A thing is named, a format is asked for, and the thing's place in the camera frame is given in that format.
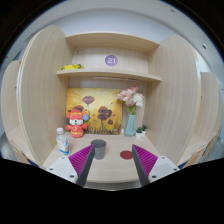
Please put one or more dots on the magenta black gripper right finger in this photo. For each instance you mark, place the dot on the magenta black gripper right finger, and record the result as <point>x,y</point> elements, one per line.
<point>150,167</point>

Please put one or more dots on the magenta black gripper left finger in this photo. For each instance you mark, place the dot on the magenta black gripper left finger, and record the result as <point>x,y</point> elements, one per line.
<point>74,168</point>

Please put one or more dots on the clear plastic water bottle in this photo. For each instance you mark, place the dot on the clear plastic water bottle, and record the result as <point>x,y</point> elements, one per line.
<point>62,141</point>

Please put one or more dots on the red round coaster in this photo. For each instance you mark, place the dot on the red round coaster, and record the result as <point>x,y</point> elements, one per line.
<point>127,155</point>

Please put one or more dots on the grey plastic cup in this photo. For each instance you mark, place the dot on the grey plastic cup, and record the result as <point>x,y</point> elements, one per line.
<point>100,147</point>

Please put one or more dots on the small potted plant left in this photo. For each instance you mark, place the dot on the small potted plant left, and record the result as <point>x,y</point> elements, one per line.
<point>139,133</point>

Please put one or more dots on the small potted plant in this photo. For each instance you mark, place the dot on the small potted plant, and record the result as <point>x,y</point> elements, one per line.
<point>144,129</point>
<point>139,133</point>

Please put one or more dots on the small potted plant right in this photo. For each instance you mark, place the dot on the small potted plant right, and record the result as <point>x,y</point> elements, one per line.
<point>144,129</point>

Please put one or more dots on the pale blue vase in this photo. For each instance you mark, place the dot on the pale blue vase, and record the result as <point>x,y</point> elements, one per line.
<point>130,128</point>

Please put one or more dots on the red plush toy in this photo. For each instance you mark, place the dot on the red plush toy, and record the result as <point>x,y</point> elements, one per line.
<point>77,123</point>

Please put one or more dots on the poppy flower painting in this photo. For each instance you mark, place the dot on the poppy flower painting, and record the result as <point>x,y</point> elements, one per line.
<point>102,109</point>

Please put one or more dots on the pink white flower bouquet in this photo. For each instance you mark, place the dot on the pink white flower bouquet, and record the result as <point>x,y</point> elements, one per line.
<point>131,98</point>

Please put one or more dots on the wooden desk hutch shelf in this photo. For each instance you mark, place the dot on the wooden desk hutch shelf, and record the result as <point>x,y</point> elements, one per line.
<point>168,74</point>

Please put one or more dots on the light bar under shelf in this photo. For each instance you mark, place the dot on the light bar under shelf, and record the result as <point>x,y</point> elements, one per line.
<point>115,79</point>

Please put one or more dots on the yellow object on shelf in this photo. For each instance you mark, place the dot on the yellow object on shelf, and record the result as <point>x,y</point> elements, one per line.
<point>72,66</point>

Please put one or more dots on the purple number sticker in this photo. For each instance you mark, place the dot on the purple number sticker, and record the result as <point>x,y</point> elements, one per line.
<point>111,60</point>

